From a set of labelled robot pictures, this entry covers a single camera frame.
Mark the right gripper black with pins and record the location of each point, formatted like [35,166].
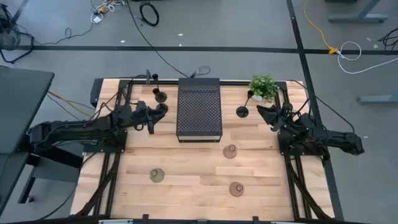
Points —
[283,113]

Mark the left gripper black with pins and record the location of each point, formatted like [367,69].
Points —
[143,112]

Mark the pink glass candle holder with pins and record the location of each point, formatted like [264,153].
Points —
[229,151]
[236,189]

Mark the green glass candle holder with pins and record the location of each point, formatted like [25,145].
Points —
[157,175]

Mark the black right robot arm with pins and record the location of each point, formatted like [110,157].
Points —
[335,138]

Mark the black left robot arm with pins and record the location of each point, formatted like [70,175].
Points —
[77,130]

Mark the green plant in white pot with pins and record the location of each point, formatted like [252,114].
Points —
[263,85]

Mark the black perforated metal riser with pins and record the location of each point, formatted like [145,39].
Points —
[199,109]

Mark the grey table foot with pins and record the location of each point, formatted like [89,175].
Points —
[377,99]

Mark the grey table leg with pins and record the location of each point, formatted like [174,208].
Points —
[357,17]

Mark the grey desk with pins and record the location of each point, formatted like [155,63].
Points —
[21,102]

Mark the black floor fan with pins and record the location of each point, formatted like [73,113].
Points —
[7,34]

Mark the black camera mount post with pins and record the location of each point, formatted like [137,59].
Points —
[148,77]

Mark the black aluminium table frame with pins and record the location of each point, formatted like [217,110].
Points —
[233,82]

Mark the black desk leg frame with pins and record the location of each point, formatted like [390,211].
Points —
[62,158]

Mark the silver metal bracket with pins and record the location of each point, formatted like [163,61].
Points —
[115,221]

